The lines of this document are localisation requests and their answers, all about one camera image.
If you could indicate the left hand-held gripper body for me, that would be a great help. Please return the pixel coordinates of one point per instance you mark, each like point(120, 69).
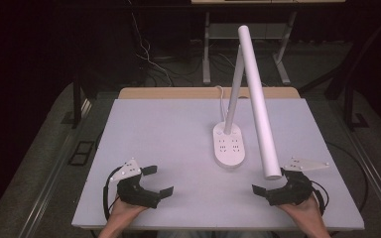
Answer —
point(135, 193)

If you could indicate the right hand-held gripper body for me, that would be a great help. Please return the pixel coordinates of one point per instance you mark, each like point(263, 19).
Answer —
point(294, 191)

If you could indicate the white desk lamp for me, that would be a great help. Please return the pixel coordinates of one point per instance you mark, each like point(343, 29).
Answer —
point(256, 99)

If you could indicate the person's left hand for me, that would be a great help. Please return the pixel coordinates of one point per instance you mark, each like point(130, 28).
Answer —
point(124, 213)

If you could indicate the person's right hand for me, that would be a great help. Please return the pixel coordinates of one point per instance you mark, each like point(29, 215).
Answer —
point(306, 211)

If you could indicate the white table board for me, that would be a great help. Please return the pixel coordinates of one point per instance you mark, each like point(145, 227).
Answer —
point(165, 139)

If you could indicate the wooden table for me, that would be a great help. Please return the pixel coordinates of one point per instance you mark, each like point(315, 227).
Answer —
point(178, 93)

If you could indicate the black metal stand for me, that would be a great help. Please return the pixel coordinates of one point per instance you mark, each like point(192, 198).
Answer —
point(77, 102)
point(350, 105)

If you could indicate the black floor frame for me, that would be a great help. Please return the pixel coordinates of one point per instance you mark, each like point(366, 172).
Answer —
point(81, 153)

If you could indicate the aluminium floor rail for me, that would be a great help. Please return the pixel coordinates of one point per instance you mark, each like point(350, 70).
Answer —
point(58, 165)
point(377, 178)

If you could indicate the grey metal desk frame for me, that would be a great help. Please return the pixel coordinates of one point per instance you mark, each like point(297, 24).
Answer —
point(206, 59)

